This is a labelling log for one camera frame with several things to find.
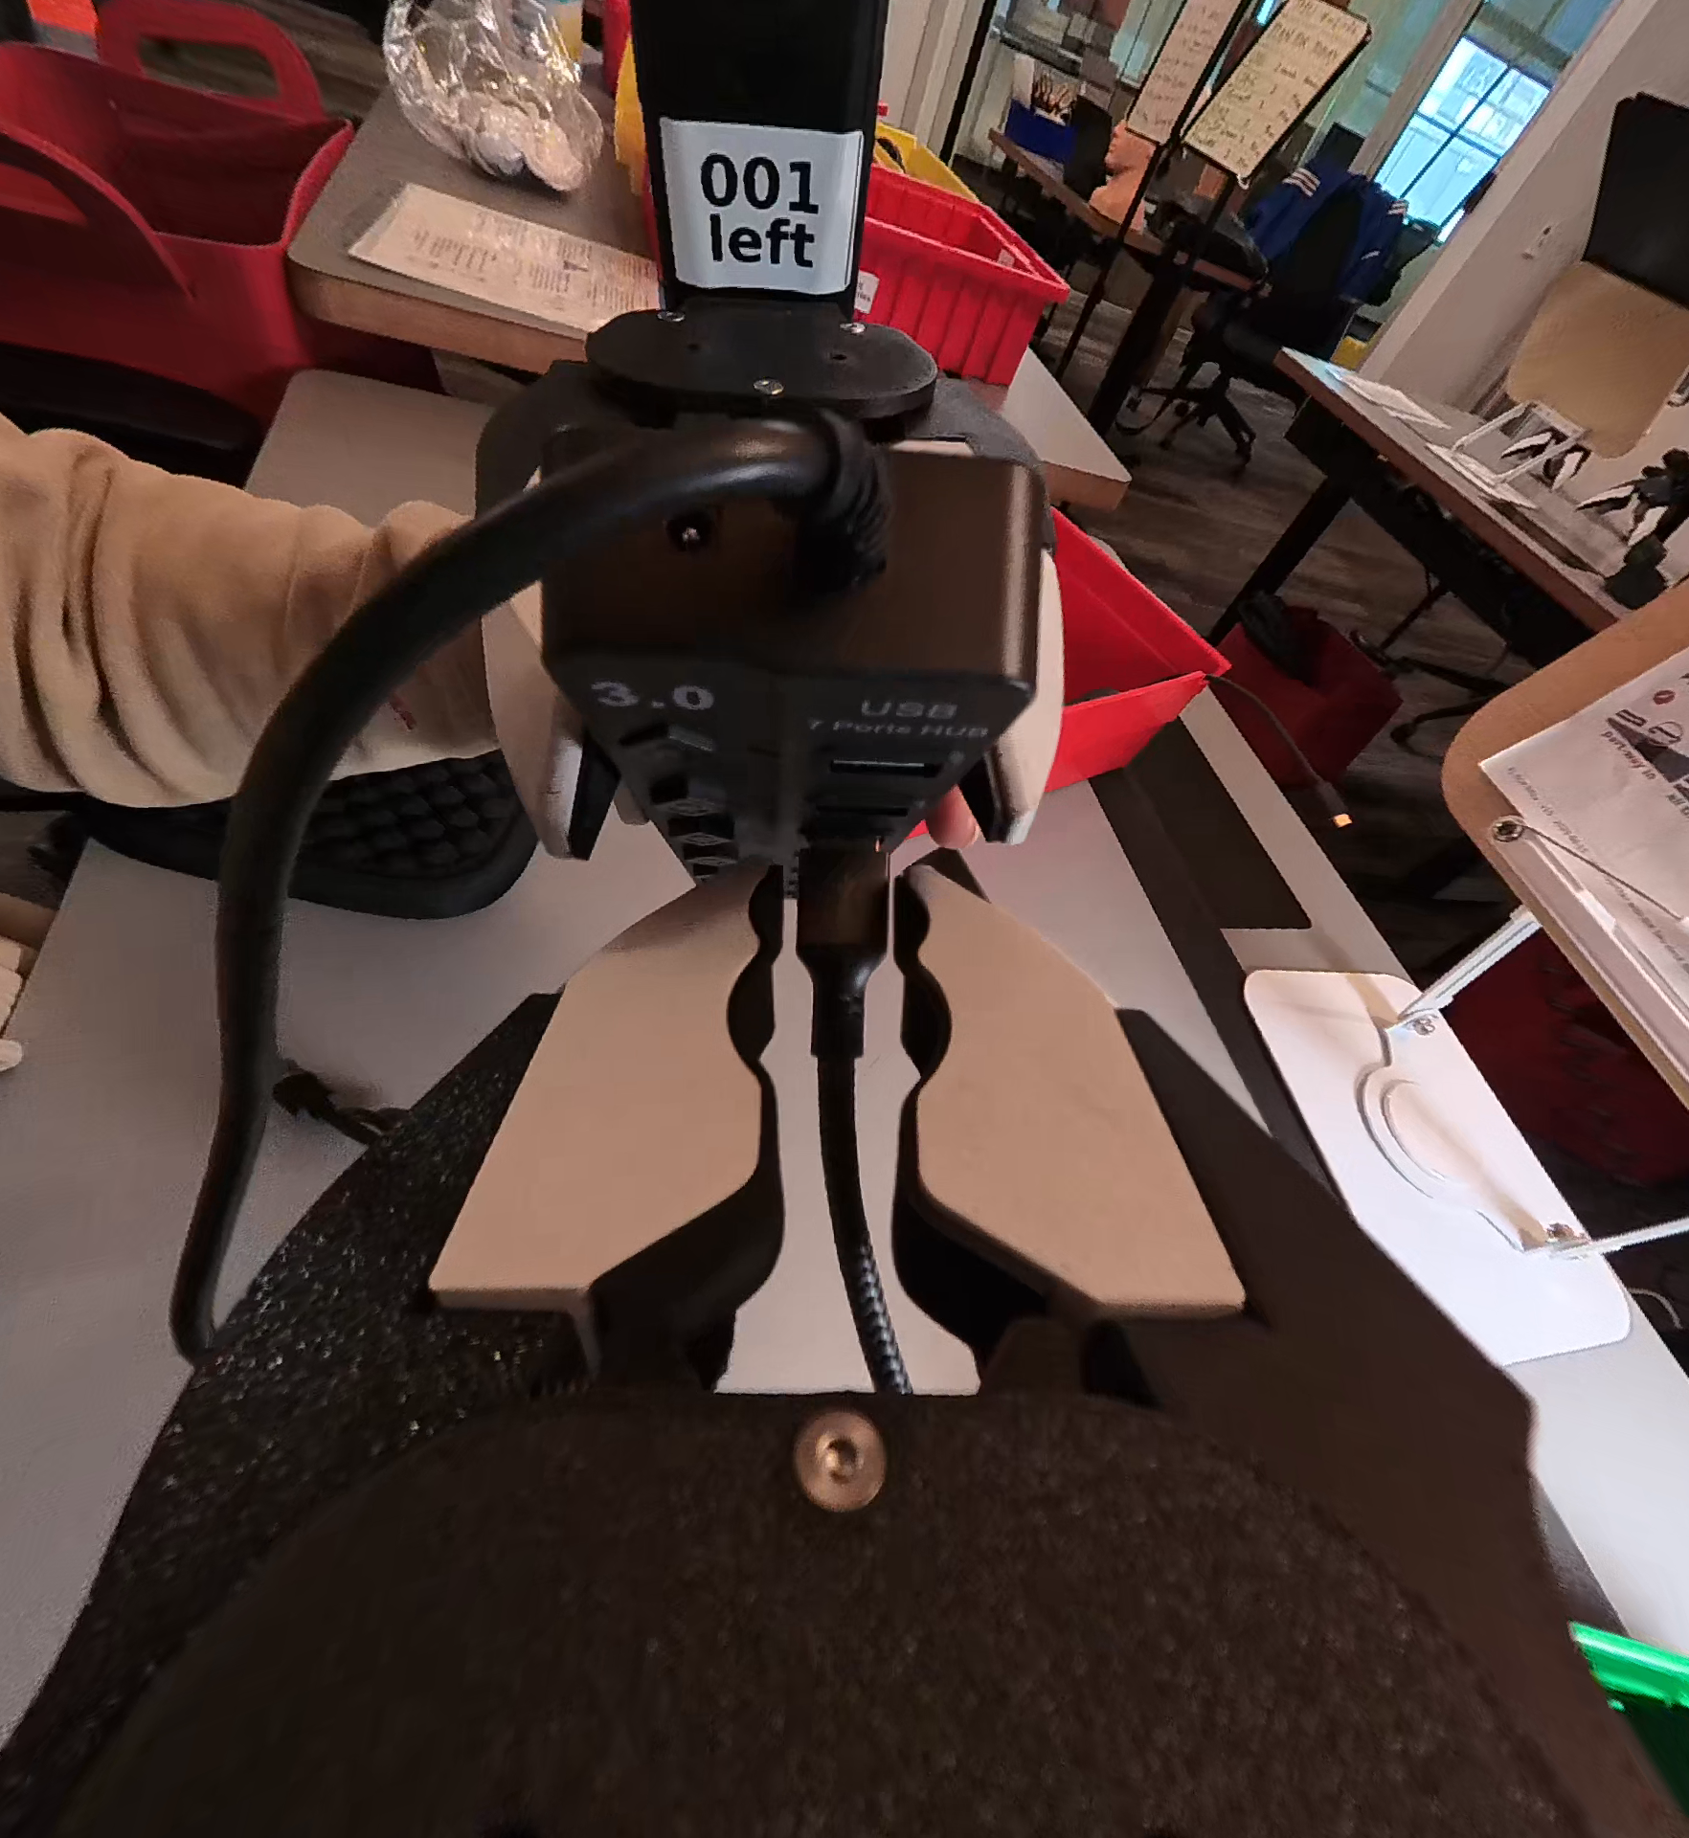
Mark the brown wooden desk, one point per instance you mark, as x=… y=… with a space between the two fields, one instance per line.
x=1433 y=474

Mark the black robot figurine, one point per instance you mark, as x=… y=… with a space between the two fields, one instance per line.
x=1657 y=503

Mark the person's left forearm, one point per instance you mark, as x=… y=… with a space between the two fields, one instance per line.
x=142 y=603

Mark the red crate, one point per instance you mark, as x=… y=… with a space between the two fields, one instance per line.
x=1319 y=690

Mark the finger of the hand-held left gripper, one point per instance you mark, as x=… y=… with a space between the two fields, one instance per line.
x=559 y=790
x=1043 y=748

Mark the blue jacket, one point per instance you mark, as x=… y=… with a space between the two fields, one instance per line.
x=1327 y=238

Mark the ribbed red plastic bin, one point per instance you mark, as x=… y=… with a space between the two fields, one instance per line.
x=945 y=273

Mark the wooden document stand white base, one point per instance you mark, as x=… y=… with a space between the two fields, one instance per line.
x=1420 y=1149

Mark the printed paper sheet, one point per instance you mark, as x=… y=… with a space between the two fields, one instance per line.
x=501 y=259

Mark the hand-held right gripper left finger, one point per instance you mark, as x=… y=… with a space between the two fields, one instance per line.
x=615 y=1149

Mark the wooden document stand black sheet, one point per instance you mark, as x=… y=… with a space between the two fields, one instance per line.
x=1607 y=360

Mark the clear bag of silver parts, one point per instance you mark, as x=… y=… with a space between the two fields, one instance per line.
x=501 y=86

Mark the whiteboard on easel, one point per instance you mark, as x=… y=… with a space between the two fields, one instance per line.
x=1283 y=80
x=1175 y=72

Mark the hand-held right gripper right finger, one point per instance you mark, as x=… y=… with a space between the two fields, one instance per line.
x=1061 y=1149

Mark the black office chair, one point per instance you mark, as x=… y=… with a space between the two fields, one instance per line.
x=1219 y=360

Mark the green plastic bin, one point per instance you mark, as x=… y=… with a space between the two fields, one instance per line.
x=1679 y=1709

